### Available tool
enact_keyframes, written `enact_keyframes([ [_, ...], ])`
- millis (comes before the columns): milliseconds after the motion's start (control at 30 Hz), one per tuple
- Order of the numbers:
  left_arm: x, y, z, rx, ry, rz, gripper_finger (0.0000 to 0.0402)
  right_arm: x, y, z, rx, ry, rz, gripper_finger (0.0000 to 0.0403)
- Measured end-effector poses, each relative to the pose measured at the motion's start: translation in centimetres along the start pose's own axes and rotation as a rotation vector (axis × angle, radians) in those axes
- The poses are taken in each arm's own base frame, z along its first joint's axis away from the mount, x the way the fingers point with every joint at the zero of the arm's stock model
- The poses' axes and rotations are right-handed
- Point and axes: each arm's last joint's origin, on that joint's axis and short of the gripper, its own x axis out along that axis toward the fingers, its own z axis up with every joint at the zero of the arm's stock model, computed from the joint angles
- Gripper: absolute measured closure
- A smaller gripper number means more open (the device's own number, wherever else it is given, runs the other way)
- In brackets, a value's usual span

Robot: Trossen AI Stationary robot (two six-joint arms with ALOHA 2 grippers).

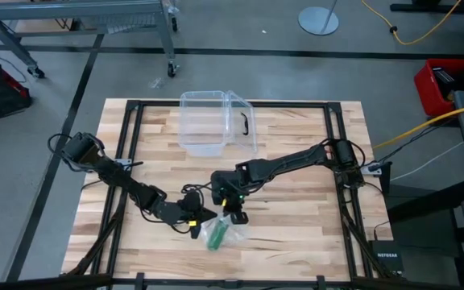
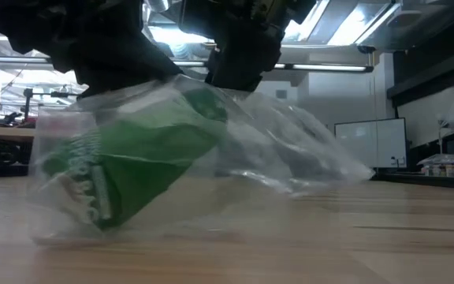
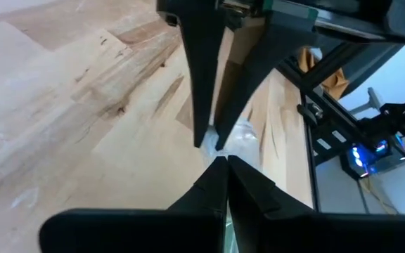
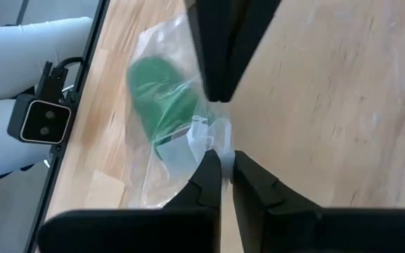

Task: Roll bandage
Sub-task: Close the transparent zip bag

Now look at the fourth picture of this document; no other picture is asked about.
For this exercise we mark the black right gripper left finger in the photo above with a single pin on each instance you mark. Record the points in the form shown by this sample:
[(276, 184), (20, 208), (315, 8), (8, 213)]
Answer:
[(135, 232)]

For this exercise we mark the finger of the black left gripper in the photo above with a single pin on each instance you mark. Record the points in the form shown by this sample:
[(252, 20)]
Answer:
[(213, 42), (250, 28)]

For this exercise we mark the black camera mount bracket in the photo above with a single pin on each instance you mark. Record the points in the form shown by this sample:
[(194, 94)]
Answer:
[(51, 84)]

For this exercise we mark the clear plastic zip bag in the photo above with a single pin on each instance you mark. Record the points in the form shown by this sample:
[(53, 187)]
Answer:
[(146, 168)]

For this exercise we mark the black table-level camera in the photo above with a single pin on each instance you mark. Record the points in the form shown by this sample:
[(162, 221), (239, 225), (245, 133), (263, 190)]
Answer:
[(44, 121)]

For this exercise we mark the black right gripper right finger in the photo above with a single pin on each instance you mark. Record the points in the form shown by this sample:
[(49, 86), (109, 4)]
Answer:
[(311, 232)]

